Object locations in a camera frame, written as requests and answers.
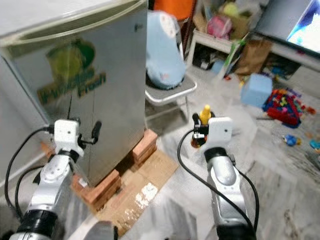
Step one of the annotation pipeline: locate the yellow cap sauce bottle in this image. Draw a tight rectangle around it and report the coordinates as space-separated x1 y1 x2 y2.
189 104 212 150

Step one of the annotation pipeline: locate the silver mini fridge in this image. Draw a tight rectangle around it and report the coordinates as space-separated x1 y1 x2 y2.
0 0 150 187

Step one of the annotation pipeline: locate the white metal chair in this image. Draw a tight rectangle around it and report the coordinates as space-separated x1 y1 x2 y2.
144 75 199 122

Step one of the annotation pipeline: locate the red brick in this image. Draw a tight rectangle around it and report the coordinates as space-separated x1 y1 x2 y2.
131 145 156 164
133 128 159 151
72 185 117 211
40 141 55 160
75 169 121 197

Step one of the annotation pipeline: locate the blue plastic box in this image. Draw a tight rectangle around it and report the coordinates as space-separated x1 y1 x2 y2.
240 73 275 109

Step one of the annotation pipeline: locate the plain brown cardboard sheet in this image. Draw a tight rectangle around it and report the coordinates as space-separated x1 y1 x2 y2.
95 149 179 236

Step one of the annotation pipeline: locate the black boxy item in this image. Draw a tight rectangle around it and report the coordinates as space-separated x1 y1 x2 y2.
192 49 215 71

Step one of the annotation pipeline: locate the green white flat box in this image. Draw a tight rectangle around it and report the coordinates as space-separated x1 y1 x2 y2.
222 42 244 81

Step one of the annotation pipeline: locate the brown paper bag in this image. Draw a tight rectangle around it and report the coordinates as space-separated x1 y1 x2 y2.
233 39 274 77

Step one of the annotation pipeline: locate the colourful toy block pile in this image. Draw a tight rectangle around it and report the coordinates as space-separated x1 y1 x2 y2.
262 88 304 130

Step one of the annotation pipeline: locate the light blue plush pillow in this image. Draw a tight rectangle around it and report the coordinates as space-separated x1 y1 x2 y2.
146 11 186 91

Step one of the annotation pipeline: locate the small blue yellow toy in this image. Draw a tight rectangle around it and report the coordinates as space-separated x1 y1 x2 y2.
282 133 303 148

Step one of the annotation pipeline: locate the pink toy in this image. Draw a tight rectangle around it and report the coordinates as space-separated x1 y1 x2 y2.
204 15 231 39

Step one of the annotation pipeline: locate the silver robot left leg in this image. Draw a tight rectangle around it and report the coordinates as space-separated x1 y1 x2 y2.
67 220 117 240

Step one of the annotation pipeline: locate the brown cardboard toy box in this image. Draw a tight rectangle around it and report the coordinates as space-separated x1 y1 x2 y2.
196 0 254 42

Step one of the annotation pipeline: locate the grey television stand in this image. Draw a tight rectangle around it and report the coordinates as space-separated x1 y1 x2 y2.
267 40 320 69

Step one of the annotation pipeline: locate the yellow green toy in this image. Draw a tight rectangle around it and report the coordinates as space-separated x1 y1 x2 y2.
222 2 241 19

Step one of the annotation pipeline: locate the orange rounded item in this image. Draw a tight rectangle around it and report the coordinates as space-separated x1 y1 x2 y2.
152 0 196 22

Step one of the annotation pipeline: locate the flat screen television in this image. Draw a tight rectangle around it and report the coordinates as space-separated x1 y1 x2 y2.
252 0 320 56

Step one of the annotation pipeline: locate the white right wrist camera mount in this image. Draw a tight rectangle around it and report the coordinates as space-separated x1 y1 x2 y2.
207 116 234 151

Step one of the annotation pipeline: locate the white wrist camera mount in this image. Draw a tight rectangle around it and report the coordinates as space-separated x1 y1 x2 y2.
207 116 234 151
52 119 85 159

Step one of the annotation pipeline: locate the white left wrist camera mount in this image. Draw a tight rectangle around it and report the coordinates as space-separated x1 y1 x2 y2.
52 119 85 159

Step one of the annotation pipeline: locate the white frame table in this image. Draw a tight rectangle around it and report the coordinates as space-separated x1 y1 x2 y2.
185 27 241 67

